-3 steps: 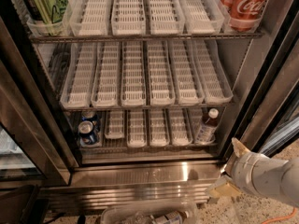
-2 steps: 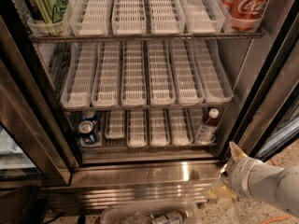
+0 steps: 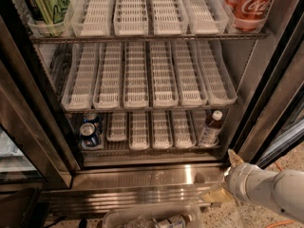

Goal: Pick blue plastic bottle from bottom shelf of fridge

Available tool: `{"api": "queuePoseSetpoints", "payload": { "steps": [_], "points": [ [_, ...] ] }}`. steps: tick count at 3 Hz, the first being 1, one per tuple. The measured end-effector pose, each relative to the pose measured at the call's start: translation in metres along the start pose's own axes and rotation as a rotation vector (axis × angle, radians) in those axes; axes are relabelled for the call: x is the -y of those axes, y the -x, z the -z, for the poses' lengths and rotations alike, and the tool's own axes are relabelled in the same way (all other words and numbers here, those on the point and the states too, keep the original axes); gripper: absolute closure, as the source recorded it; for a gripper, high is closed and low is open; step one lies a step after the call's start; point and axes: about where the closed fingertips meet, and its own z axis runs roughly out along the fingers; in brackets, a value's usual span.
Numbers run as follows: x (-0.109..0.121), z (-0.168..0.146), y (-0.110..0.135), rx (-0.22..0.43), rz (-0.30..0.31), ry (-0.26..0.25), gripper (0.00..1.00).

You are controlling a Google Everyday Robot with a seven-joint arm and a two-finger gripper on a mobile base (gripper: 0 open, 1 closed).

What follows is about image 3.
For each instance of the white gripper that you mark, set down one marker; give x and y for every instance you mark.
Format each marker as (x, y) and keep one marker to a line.
(237, 181)

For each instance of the brown drink plastic bottle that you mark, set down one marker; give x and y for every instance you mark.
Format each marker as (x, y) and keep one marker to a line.
(211, 128)

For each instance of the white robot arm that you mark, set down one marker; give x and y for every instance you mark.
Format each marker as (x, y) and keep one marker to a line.
(282, 192)

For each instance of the bottle lying in bin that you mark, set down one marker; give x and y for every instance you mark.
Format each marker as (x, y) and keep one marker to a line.
(177, 221)

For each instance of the open fridge door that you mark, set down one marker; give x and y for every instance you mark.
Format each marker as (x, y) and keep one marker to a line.
(268, 74)

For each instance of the stainless fridge base grille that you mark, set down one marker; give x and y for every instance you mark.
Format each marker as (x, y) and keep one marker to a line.
(99, 191)

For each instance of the left glass fridge door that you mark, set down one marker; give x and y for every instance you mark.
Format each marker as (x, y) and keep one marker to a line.
(37, 125)

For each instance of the clear plastic bin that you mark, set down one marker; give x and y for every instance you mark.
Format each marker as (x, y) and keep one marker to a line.
(117, 218)

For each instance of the blue soda can front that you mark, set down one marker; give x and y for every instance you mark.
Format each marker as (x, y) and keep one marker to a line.
(89, 136)

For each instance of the blue soda can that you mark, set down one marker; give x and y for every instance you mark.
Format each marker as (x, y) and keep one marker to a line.
(93, 118)
(89, 136)

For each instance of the blue soda can rear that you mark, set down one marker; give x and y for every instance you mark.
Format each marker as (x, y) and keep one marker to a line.
(93, 118)

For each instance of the red cola can front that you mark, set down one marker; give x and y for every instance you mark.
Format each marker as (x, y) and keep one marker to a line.
(249, 13)

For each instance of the green soda can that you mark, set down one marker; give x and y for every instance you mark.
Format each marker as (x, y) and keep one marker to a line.
(50, 13)

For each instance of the bottom wire shelf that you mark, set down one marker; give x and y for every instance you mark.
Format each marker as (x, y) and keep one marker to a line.
(120, 150)

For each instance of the wire shelf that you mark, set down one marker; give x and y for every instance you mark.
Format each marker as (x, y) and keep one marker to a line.
(120, 150)
(150, 108)
(145, 38)

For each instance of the top wire shelf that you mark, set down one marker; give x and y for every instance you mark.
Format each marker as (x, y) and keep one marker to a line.
(145, 38)

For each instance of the middle wire shelf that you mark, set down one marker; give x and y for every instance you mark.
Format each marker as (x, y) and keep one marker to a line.
(150, 108)

